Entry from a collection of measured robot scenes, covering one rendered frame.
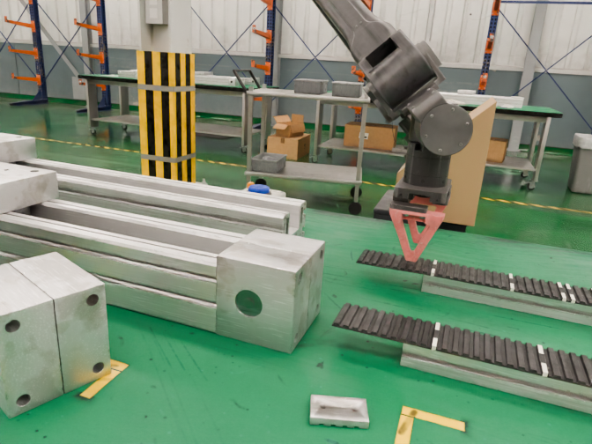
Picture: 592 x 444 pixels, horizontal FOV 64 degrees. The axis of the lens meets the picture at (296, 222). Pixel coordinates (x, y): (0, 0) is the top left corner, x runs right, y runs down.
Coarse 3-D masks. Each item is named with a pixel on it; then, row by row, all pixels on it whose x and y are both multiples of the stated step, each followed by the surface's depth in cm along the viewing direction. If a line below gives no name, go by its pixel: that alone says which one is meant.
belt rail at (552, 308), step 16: (432, 288) 66; (448, 288) 65; (464, 288) 65; (480, 288) 64; (496, 304) 63; (512, 304) 63; (528, 304) 62; (544, 304) 62; (560, 304) 60; (576, 304) 60; (576, 320) 60
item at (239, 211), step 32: (32, 160) 92; (64, 192) 81; (96, 192) 78; (128, 192) 76; (160, 192) 76; (192, 192) 80; (224, 192) 78; (192, 224) 73; (224, 224) 71; (256, 224) 71; (288, 224) 70
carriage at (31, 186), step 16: (0, 176) 64; (16, 176) 64; (32, 176) 65; (48, 176) 68; (0, 192) 61; (16, 192) 63; (32, 192) 65; (48, 192) 68; (0, 208) 61; (16, 208) 63
